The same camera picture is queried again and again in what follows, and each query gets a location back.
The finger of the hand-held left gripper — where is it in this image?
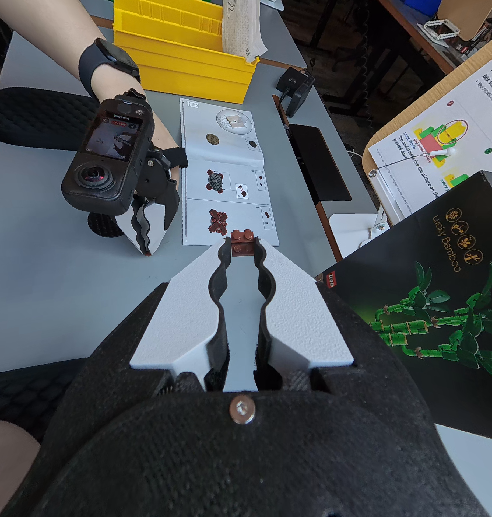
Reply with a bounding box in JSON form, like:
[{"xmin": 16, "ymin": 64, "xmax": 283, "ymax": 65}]
[
  {"xmin": 142, "ymin": 201, "xmax": 168, "ymax": 256},
  {"xmin": 120, "ymin": 201, "xmax": 150, "ymax": 256}
]

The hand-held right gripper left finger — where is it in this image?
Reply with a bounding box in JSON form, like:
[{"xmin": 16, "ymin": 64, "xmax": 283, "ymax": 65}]
[{"xmin": 130, "ymin": 237, "xmax": 232, "ymax": 392}]

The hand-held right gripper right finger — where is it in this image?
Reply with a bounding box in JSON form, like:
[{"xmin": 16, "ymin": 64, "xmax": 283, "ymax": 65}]
[{"xmin": 252, "ymin": 237, "xmax": 355, "ymax": 392}]

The brown toy brick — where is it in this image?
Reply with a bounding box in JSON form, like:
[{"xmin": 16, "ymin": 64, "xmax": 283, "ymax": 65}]
[{"xmin": 231, "ymin": 229, "xmax": 258, "ymax": 257}]

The person's left forearm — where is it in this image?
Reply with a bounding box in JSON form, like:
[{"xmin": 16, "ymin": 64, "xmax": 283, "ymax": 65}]
[{"xmin": 0, "ymin": 0, "xmax": 121, "ymax": 102}]

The person's right forearm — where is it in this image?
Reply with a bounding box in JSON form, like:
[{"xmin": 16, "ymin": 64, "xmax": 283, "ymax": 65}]
[{"xmin": 0, "ymin": 418, "xmax": 41, "ymax": 517}]

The wooden desk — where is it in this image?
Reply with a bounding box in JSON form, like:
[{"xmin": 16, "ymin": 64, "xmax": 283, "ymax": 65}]
[{"xmin": 379, "ymin": 0, "xmax": 492, "ymax": 75}]

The person's left hand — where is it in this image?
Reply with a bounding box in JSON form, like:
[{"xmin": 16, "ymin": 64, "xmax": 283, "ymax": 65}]
[{"xmin": 93, "ymin": 65, "xmax": 181, "ymax": 152}]

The black round studded plate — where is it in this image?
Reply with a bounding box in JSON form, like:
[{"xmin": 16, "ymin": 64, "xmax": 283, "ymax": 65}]
[{"xmin": 87, "ymin": 211, "xmax": 127, "ymax": 238}]

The white stand base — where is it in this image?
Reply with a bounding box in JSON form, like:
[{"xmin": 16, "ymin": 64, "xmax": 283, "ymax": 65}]
[{"xmin": 329, "ymin": 213, "xmax": 392, "ymax": 259}]

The black armrest pad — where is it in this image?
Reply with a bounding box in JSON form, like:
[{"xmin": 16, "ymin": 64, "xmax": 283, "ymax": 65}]
[
  {"xmin": 0, "ymin": 87, "xmax": 101, "ymax": 151},
  {"xmin": 0, "ymin": 357, "xmax": 91, "ymax": 443}
]

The white instruction booklet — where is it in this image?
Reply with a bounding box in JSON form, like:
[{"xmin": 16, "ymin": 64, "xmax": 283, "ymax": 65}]
[{"xmin": 179, "ymin": 97, "xmax": 280, "ymax": 247}]

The black toy brick box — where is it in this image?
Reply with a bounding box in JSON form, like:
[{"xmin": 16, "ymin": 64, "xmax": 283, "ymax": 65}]
[{"xmin": 315, "ymin": 170, "xmax": 492, "ymax": 441}]

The black wristwatch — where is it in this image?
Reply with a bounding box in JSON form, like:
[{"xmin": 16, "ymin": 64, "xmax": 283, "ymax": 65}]
[{"xmin": 78, "ymin": 38, "xmax": 142, "ymax": 99}]

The yellow plastic bin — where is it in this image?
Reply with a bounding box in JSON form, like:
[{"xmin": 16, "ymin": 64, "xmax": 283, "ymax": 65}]
[{"xmin": 113, "ymin": 0, "xmax": 259, "ymax": 105}]

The black mat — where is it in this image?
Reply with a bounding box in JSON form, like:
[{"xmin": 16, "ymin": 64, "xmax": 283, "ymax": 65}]
[{"xmin": 288, "ymin": 124, "xmax": 352, "ymax": 202}]

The round wooden board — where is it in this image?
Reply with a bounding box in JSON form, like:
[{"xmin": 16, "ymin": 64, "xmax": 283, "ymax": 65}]
[{"xmin": 362, "ymin": 40, "xmax": 492, "ymax": 227}]

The printed instruction sheet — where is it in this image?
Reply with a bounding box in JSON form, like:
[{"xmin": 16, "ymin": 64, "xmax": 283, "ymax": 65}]
[{"xmin": 369, "ymin": 48, "xmax": 492, "ymax": 225}]

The black power adapter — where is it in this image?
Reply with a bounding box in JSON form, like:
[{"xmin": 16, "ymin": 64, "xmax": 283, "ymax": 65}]
[{"xmin": 276, "ymin": 67, "xmax": 316, "ymax": 118}]

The white paper bag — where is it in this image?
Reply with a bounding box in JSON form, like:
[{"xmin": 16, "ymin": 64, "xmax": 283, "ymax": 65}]
[{"xmin": 222, "ymin": 0, "xmax": 268, "ymax": 64}]

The wooden chair back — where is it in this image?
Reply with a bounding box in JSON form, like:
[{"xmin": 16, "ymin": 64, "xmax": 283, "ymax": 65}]
[{"xmin": 434, "ymin": 0, "xmax": 492, "ymax": 41}]

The black coiled cable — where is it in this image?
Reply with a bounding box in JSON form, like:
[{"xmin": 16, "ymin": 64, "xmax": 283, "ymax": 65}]
[{"xmin": 357, "ymin": 0, "xmax": 372, "ymax": 118}]

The white frame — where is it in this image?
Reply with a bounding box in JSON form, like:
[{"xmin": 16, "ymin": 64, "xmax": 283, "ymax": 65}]
[{"xmin": 417, "ymin": 18, "xmax": 461, "ymax": 41}]

